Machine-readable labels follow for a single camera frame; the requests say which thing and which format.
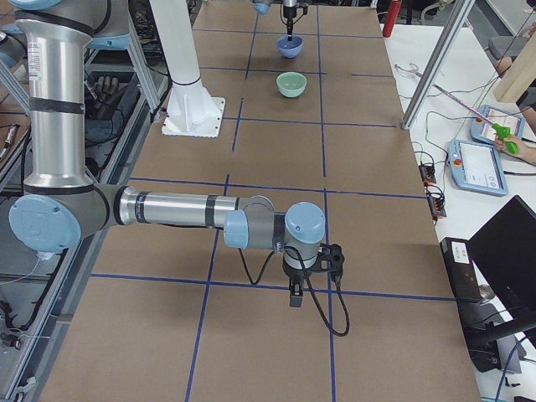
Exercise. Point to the white pedestal column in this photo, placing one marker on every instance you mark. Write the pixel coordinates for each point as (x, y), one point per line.
(191, 110)

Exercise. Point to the black desktop box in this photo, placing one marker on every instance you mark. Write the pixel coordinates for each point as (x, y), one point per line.
(460, 270)

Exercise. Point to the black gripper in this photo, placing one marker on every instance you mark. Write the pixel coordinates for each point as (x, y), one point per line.
(294, 274)
(288, 11)

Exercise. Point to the black monitor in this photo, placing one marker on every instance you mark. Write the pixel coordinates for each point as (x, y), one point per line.
(503, 250)

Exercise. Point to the aluminium frame post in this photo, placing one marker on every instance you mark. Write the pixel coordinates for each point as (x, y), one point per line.
(437, 58)

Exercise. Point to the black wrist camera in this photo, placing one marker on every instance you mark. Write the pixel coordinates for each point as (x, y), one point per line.
(330, 260)

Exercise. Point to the near teach pendant tablet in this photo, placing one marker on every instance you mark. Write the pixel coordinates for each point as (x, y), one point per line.
(477, 167)

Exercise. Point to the teach pendant tablet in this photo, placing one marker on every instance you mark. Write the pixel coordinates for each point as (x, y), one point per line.
(481, 131)
(477, 167)

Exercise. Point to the person hand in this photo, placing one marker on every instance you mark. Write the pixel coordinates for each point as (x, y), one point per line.
(517, 148)

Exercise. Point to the metal reacher grabber tool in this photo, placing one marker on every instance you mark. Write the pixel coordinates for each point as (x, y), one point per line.
(501, 131)

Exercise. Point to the red cylinder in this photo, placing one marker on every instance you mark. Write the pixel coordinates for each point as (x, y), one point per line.
(391, 17)

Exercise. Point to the blue bowl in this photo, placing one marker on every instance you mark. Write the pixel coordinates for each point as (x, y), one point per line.
(289, 48)

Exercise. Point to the green bowl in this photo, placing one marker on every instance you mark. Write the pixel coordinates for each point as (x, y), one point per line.
(291, 84)

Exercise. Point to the far teach pendant tablet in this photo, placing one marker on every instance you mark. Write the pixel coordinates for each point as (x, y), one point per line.
(481, 131)

